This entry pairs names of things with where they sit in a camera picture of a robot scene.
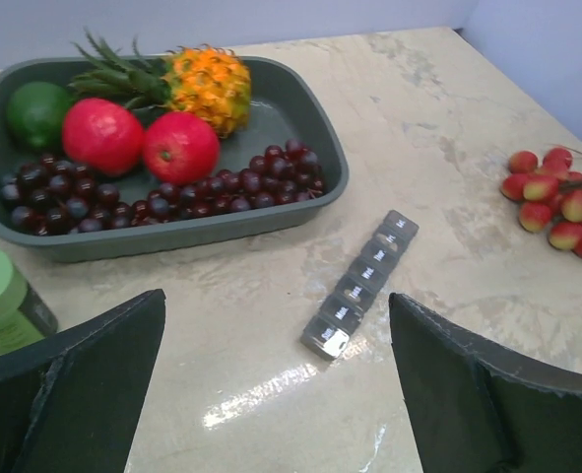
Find grey-green plastic fruit tray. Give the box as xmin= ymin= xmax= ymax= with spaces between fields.
xmin=0 ymin=56 xmax=349 ymax=263

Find red toy apple left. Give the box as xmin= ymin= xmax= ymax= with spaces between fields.
xmin=62 ymin=98 xmax=144 ymax=177

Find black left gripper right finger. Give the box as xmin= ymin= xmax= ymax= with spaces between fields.
xmin=389 ymin=293 xmax=582 ymax=473

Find green lidded jar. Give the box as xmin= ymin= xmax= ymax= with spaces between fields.
xmin=0 ymin=250 xmax=58 ymax=356

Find dark purple grape bunch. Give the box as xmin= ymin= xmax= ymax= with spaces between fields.
xmin=0 ymin=139 xmax=328 ymax=237

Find grey weekly pill organizer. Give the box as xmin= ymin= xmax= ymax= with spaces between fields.
xmin=300 ymin=210 xmax=420 ymax=361

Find green toy lime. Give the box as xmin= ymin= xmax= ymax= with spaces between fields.
xmin=6 ymin=81 xmax=74 ymax=153

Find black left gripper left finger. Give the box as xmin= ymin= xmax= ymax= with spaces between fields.
xmin=0 ymin=289 xmax=165 ymax=473

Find red lychee fruit bunch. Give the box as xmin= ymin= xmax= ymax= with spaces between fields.
xmin=499 ymin=146 xmax=582 ymax=259

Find red toy apple right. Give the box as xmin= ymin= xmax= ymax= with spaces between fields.
xmin=142 ymin=111 xmax=221 ymax=185

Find orange toy pineapple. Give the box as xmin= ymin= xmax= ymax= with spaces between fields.
xmin=69 ymin=31 xmax=252 ymax=138

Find red toy apple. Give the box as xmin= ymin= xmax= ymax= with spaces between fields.
xmin=142 ymin=111 xmax=221 ymax=185
xmin=62 ymin=98 xmax=144 ymax=177

